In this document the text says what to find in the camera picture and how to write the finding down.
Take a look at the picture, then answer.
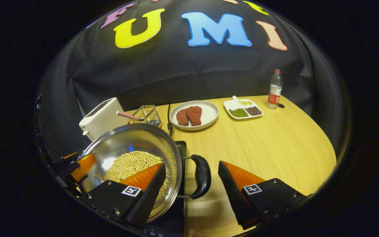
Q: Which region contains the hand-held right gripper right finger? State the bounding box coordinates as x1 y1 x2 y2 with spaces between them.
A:
218 161 308 230

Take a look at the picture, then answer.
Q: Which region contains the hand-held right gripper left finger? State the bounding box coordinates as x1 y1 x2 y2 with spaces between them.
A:
79 162 167 230

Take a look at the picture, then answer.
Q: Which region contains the black induction cooktop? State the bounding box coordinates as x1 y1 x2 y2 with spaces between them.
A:
137 141 187 237

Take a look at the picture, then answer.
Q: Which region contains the steel pot with black handle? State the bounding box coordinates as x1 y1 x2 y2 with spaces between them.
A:
78 123 212 223

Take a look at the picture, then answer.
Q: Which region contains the pile of yellow soybeans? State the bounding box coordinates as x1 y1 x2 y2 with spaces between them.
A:
104 151 169 201

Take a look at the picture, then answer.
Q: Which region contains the white toaster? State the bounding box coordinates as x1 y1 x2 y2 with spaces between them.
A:
79 97 129 142

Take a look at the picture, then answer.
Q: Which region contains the pink striped straw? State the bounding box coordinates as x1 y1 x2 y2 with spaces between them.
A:
116 111 140 121

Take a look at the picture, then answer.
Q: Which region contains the green mung beans heap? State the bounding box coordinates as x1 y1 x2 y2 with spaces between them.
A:
228 108 248 118

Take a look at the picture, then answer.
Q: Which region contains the white oval plate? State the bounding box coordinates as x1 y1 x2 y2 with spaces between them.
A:
170 100 219 131

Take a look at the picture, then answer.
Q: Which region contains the red meat piece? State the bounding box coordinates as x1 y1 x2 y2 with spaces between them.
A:
176 109 190 126
186 106 203 126

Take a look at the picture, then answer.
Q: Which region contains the white divided dish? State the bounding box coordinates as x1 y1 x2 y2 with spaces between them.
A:
223 95 264 119

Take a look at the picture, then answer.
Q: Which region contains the clear water bottle red label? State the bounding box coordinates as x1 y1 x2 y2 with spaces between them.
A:
266 68 283 110

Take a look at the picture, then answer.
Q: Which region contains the black backdrop cloth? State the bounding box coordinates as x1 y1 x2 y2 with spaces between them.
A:
37 0 353 158

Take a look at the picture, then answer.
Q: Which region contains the small wire basket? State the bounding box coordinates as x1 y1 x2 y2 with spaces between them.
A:
131 105 162 128

